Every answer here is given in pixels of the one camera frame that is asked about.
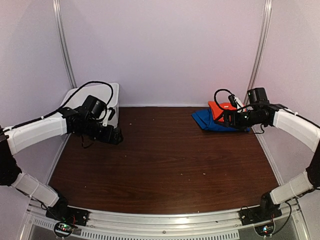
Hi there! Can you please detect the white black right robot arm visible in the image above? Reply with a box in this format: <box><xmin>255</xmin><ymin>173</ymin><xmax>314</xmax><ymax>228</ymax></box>
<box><xmin>213</xmin><ymin>87</ymin><xmax>320</xmax><ymax>221</ymax></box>

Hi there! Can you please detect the white plastic laundry bin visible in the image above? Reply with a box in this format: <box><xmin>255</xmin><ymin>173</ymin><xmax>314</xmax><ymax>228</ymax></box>
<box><xmin>65</xmin><ymin>82</ymin><xmax>120</xmax><ymax>128</ymax></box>

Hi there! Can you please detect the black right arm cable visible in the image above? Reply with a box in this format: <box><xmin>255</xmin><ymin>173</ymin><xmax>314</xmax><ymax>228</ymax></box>
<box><xmin>213</xmin><ymin>88</ymin><xmax>237</xmax><ymax>111</ymax></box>

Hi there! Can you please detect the aluminium frame post right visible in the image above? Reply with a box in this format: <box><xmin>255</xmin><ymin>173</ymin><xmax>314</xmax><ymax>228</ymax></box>
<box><xmin>247</xmin><ymin>0</ymin><xmax>273</xmax><ymax>90</ymax></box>

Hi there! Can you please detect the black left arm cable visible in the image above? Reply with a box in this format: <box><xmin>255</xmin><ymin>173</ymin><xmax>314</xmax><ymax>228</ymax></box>
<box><xmin>2</xmin><ymin>80</ymin><xmax>115</xmax><ymax>131</ymax></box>

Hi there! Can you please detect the round circuit board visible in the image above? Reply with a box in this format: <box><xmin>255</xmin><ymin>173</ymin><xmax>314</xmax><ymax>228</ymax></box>
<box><xmin>254</xmin><ymin>222</ymin><xmax>275</xmax><ymax>238</ymax></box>
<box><xmin>53</xmin><ymin>222</ymin><xmax>76</xmax><ymax>238</ymax></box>

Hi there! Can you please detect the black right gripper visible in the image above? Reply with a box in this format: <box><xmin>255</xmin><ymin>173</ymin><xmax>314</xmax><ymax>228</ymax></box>
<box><xmin>215</xmin><ymin>108</ymin><xmax>265</xmax><ymax>131</ymax></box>

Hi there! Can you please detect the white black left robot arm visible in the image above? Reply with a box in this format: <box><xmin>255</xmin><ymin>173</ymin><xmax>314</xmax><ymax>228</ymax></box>
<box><xmin>0</xmin><ymin>92</ymin><xmax>123</xmax><ymax>222</ymax></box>

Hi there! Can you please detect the aluminium frame post left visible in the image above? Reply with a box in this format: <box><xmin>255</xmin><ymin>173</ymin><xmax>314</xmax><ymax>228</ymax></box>
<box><xmin>52</xmin><ymin>0</ymin><xmax>77</xmax><ymax>89</ymax></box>

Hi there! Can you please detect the aluminium front rail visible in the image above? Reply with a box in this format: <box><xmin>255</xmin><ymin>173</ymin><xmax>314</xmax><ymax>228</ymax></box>
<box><xmin>18</xmin><ymin>200</ymin><xmax>310</xmax><ymax>240</ymax></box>

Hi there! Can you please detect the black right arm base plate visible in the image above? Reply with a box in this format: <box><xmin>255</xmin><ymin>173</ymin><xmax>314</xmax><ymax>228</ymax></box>
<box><xmin>238</xmin><ymin>200</ymin><xmax>282</xmax><ymax>226</ymax></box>

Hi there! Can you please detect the left round circuit board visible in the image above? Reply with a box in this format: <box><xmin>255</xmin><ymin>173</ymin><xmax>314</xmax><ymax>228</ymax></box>
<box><xmin>53</xmin><ymin>222</ymin><xmax>76</xmax><ymax>238</ymax></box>

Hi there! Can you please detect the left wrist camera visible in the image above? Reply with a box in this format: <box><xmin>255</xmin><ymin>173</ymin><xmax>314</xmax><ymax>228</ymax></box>
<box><xmin>102</xmin><ymin>107</ymin><xmax>116</xmax><ymax>127</ymax></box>

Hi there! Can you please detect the right round circuit board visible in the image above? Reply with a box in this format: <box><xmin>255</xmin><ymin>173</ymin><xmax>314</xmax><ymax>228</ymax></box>
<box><xmin>254</xmin><ymin>222</ymin><xmax>275</xmax><ymax>238</ymax></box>

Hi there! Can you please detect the aluminium frame post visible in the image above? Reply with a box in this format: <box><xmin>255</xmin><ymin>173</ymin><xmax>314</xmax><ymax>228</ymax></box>
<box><xmin>247</xmin><ymin>0</ymin><xmax>273</xmax><ymax>90</ymax></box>
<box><xmin>52</xmin><ymin>0</ymin><xmax>77</xmax><ymax>89</ymax></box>

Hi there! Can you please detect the orange t-shirt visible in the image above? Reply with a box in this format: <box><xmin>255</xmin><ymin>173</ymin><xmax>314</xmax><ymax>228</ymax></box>
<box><xmin>208</xmin><ymin>101</ymin><xmax>236</xmax><ymax>120</ymax></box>

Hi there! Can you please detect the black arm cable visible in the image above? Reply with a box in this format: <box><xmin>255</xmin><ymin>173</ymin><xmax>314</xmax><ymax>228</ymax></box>
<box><xmin>2</xmin><ymin>80</ymin><xmax>115</xmax><ymax>131</ymax></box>
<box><xmin>213</xmin><ymin>88</ymin><xmax>237</xmax><ymax>111</ymax></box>

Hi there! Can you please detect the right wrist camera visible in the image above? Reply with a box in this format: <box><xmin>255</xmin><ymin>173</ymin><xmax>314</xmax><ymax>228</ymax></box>
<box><xmin>228</xmin><ymin>94</ymin><xmax>246</xmax><ymax>113</ymax></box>

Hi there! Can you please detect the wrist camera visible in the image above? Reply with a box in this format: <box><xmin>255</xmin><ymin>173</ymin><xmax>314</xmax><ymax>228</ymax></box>
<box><xmin>102</xmin><ymin>107</ymin><xmax>116</xmax><ymax>127</ymax></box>
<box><xmin>228</xmin><ymin>94</ymin><xmax>246</xmax><ymax>113</ymax></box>

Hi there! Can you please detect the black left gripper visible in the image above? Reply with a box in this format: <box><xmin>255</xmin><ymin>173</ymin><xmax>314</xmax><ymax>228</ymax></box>
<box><xmin>77</xmin><ymin>118</ymin><xmax>123</xmax><ymax>145</ymax></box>

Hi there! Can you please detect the blue pleated skirt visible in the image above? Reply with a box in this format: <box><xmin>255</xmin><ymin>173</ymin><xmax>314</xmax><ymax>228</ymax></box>
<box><xmin>191</xmin><ymin>108</ymin><xmax>239</xmax><ymax>132</ymax></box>

